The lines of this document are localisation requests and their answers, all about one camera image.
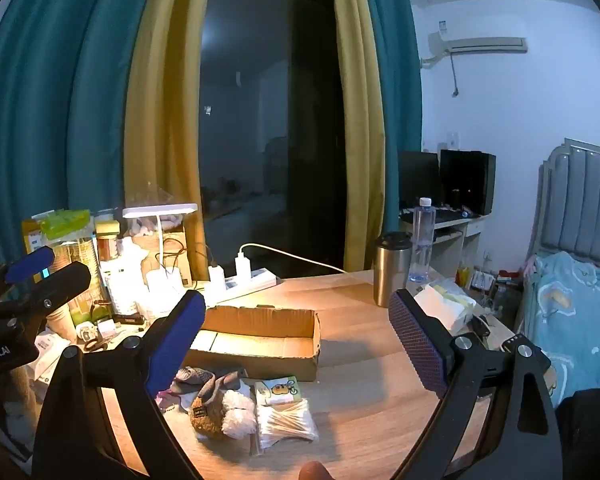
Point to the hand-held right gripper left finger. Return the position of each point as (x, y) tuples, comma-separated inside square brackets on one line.
[(177, 340)]

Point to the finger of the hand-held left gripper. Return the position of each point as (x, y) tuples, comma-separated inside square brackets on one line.
[(30, 264), (62, 280)]

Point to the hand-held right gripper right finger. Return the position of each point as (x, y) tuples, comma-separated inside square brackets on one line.
[(420, 345)]

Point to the grey knitted sock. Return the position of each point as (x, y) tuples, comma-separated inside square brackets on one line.
[(227, 379), (192, 380)]

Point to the pink cloth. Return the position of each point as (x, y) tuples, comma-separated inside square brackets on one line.
[(172, 402)]

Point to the brown cardboard box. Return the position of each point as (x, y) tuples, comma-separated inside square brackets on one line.
[(260, 340)]

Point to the brown plush toy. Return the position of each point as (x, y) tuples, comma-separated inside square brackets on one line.
[(207, 417)]

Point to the white paper towel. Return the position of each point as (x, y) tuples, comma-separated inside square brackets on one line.
[(239, 412)]

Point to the bag of cotton swabs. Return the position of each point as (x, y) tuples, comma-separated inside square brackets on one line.
[(286, 425)]

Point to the person's right hand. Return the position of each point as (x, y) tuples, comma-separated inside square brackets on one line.
[(314, 472)]

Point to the green pack of paper cups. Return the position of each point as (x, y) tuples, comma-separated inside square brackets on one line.
[(80, 260)]

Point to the stack of brown paper cups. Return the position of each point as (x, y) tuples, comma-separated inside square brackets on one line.
[(60, 322)]

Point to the yellow white tissue pack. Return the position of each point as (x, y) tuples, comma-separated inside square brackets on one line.
[(445, 305)]

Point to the white HP paper packet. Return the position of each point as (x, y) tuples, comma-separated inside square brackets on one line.
[(47, 355)]

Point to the lime green plastic box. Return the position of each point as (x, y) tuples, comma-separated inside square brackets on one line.
[(62, 222)]

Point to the black power bank stick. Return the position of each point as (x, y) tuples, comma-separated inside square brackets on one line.
[(129, 319)]

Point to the white printed earbuds case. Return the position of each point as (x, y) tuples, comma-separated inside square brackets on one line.
[(86, 333)]

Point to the white woven basket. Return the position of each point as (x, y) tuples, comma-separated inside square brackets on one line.
[(122, 290)]

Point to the black scissors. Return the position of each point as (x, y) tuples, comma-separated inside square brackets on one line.
[(97, 344)]

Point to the white plug-in charger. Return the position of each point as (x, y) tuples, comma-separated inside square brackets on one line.
[(243, 267), (217, 275)]

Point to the steel tumbler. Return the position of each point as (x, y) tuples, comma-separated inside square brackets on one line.
[(391, 272)]

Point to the brown paper bag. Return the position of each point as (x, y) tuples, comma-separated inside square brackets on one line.
[(145, 255)]

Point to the white power strip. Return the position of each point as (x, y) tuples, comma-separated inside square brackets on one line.
[(252, 282)]

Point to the clear bag of cotton balls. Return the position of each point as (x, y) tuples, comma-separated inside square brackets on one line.
[(145, 225)]

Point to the clear water bottle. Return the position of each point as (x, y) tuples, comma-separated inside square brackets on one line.
[(423, 240)]

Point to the white computer desk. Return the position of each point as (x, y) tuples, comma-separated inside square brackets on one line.
[(455, 237)]

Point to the white desk lamp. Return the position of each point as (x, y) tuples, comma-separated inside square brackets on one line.
[(160, 210)]

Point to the teal curtain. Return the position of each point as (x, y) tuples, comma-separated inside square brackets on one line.
[(400, 85), (55, 110)]

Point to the black computer monitor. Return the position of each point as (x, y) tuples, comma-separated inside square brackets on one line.
[(419, 177), (467, 180)]

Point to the dark clothing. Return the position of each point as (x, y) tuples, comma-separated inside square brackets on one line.
[(592, 435)]

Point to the yellow curtain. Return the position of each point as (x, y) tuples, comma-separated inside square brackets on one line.
[(165, 110), (360, 135)]

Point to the grey padded headboard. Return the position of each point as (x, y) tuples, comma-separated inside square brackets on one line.
[(580, 200)]

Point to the dark glass window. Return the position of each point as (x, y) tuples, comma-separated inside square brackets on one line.
[(270, 110)]

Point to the white air conditioner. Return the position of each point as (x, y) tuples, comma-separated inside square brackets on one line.
[(480, 41)]

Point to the white wall socket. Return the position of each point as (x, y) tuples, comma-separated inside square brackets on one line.
[(453, 140)]

